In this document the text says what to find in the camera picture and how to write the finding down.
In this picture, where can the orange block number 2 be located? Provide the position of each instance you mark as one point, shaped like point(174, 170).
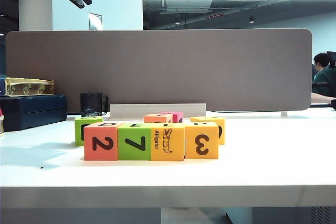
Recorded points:
point(99, 155)

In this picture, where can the green block number 7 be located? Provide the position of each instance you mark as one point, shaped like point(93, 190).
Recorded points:
point(134, 154)

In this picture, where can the yellow block with alligator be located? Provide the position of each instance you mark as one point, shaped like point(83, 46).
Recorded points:
point(178, 142)

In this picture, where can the yellow block number 3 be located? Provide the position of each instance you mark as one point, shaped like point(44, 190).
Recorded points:
point(191, 153)

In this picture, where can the orange block letter F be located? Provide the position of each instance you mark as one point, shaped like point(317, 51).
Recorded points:
point(157, 118)

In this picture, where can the gold cream box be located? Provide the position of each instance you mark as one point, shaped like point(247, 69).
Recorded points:
point(29, 87)

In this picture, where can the black mug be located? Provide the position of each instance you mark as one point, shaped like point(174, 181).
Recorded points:
point(90, 104)

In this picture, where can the dark blue case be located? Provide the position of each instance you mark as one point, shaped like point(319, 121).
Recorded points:
point(31, 113)

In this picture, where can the brown-grey desk divider panel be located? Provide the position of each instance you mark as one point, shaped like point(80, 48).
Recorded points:
point(183, 72)

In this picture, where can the red ceiling sign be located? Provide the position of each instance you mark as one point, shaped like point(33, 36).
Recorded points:
point(215, 15)

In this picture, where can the plain green foam block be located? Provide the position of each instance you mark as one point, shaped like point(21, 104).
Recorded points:
point(78, 132)

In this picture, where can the red and white item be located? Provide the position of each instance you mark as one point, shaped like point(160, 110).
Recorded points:
point(1, 121)

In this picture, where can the pink foam block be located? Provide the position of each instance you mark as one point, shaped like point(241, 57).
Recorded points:
point(178, 117)

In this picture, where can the yellow foam number block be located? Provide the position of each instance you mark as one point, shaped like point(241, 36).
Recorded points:
point(207, 119)

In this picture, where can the person in dark green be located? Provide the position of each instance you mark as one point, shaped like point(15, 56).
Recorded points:
point(324, 77)

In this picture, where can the small black desk item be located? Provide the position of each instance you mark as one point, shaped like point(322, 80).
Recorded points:
point(334, 104)

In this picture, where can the grey vent grille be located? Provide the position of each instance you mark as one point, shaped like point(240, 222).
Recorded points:
point(320, 215)

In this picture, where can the white divider foot bracket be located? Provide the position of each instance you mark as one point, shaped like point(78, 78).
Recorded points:
point(284, 113)

